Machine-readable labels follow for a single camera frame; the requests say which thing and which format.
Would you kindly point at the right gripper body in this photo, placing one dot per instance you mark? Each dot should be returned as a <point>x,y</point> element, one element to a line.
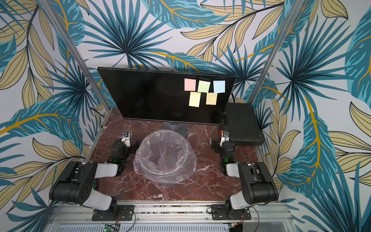
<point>216,144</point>

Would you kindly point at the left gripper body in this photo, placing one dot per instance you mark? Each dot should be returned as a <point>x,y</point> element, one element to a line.
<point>131,144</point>

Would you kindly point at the yellow sticky note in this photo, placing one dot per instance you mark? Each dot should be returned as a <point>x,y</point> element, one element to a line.
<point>194,99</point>
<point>211,98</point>

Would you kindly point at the blue sticky note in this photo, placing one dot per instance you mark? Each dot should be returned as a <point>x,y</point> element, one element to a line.
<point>219,86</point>

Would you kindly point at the green sticky note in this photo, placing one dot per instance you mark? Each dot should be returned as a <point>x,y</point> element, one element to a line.
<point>203,86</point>

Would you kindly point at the pink sticky note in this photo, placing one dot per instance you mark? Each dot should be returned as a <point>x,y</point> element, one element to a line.
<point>189,84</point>

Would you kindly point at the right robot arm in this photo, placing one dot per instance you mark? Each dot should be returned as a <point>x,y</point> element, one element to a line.
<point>257,185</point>

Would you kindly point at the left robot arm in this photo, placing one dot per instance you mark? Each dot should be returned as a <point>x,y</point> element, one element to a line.
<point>75,185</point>

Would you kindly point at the grey round monitor stand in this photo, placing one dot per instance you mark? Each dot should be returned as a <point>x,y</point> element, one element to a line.
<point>179,128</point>

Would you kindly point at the black flat monitor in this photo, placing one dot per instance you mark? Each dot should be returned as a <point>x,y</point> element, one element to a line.
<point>160,95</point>

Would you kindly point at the black plastic tool case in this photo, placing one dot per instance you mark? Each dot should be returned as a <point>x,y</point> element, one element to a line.
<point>242,124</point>

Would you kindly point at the bin with clear plastic bag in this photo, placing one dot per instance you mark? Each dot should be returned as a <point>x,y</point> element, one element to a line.
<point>165,157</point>

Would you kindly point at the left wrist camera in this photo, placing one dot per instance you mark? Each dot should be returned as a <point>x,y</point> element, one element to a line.
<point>125,136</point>

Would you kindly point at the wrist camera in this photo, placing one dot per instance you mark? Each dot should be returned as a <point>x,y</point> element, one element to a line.
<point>125,136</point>
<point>225,137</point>

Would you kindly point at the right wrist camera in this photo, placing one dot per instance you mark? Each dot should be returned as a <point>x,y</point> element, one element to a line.
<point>225,137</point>

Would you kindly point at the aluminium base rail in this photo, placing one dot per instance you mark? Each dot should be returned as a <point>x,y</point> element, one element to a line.
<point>173,216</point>

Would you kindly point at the right aluminium frame post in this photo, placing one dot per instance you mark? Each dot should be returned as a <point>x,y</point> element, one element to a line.
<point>289,21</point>

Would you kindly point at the aluminium frame post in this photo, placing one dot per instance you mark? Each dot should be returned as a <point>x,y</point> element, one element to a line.
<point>62,31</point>
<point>289,21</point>

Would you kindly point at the left aluminium frame post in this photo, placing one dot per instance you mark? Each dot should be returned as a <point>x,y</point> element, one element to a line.
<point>62,31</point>

